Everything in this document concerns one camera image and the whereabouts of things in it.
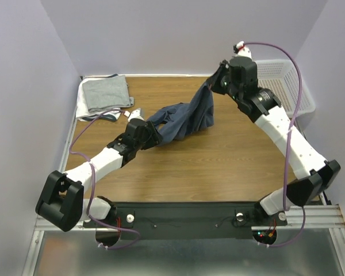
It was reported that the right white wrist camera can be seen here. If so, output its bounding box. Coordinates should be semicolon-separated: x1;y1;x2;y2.
233;41;252;59

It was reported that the aluminium frame rail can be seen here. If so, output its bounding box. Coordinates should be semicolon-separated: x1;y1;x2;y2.
285;205;345;229

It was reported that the blue tank top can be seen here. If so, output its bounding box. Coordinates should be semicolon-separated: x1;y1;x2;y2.
147;80;214;146

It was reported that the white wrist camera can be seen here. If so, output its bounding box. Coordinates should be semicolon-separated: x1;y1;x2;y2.
124;108;145;121
233;41;252;59

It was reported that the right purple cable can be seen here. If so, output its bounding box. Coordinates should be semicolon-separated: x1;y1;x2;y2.
243;41;307;248

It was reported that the folded white tank top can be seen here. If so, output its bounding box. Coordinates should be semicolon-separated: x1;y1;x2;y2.
75;80;121;122

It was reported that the folded grey tank top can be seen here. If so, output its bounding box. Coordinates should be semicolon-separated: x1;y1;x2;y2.
82;75;135;113

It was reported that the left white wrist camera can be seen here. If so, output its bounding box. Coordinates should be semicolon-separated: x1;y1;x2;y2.
124;108;145;121

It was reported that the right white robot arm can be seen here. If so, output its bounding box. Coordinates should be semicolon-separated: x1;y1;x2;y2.
209;56;341;224

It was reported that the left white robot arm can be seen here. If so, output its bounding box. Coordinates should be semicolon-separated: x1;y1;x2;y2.
35;118;163;232

